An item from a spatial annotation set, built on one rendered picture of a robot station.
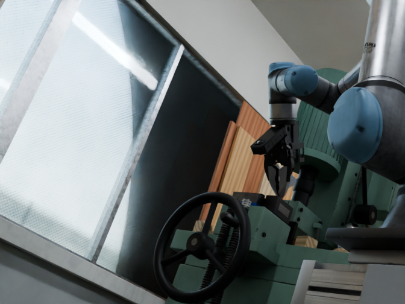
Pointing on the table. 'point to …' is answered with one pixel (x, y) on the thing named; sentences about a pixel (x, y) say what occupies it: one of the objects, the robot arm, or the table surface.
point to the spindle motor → (318, 134)
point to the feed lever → (363, 210)
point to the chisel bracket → (303, 219)
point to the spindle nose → (305, 184)
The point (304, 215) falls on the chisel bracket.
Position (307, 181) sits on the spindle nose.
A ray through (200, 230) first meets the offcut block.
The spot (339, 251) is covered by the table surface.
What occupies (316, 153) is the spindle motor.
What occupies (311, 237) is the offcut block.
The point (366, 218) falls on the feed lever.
